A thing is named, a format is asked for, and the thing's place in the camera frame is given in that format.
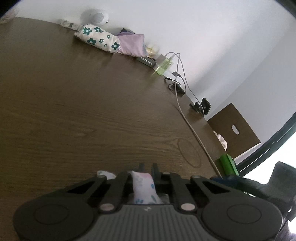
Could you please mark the teal flower white pouch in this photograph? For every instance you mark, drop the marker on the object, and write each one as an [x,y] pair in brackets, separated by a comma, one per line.
[99,38]

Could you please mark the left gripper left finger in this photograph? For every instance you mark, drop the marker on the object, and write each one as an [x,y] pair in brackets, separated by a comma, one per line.
[117,190]

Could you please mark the pink floral white garment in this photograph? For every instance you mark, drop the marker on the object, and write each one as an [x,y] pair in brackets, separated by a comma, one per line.
[144,191]

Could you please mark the green translucent box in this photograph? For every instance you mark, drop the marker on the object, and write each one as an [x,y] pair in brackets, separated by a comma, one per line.
[164,66]

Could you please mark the brown wooden chair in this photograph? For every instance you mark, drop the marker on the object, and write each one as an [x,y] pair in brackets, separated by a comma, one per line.
[235,130]

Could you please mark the white round speaker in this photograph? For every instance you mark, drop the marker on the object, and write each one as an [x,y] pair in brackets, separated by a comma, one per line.
[96,17]

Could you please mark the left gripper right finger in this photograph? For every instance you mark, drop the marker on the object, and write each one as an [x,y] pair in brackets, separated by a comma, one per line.
[174,186]

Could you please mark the black labelled box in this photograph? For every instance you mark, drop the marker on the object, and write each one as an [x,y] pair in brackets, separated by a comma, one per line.
[146,61]

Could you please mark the green cylinder handle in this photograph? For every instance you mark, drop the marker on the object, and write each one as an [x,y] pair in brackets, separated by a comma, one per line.
[227,165]

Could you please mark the folded lilac cloth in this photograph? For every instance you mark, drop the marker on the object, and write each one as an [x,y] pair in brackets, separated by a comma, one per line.
[132,45]

